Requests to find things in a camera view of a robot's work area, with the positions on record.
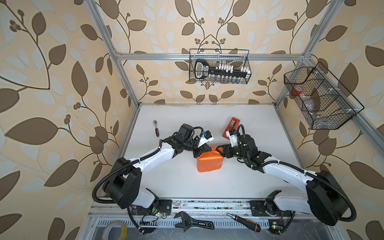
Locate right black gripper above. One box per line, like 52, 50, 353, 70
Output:
215, 142, 249, 161

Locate yellow orange wrapping paper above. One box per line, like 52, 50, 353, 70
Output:
197, 146, 224, 173

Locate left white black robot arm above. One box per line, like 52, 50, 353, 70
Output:
92, 124, 214, 209

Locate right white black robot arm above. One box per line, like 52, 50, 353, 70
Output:
216, 135, 357, 226

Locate red tape dispenser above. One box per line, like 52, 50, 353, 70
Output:
222, 117, 241, 139

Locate black socket set holder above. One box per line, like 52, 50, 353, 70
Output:
192, 59, 252, 82

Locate black orange screwdriver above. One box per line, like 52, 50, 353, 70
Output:
227, 213, 261, 232

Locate red cap in basket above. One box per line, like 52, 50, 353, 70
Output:
292, 86, 303, 96

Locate black adjustable wrench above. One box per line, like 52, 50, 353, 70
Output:
174, 211, 215, 232

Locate clear packing tape roll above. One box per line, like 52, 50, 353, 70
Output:
101, 221, 128, 240

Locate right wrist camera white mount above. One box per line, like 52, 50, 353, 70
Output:
226, 124, 245, 147

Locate small red-handled ratchet wrench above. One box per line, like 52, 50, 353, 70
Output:
153, 120, 160, 137

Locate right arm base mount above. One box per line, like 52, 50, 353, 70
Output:
250, 190, 293, 217

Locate aluminium front rail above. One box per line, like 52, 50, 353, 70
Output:
86, 197, 340, 220

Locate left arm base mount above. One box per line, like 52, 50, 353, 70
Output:
131, 188, 173, 218

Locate black wire basket back wall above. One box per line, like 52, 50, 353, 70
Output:
189, 48, 252, 85

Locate black wire basket wall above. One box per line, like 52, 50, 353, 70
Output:
189, 48, 252, 85
284, 62, 365, 130

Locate black wire basket right wall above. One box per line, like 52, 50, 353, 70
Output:
284, 62, 365, 130

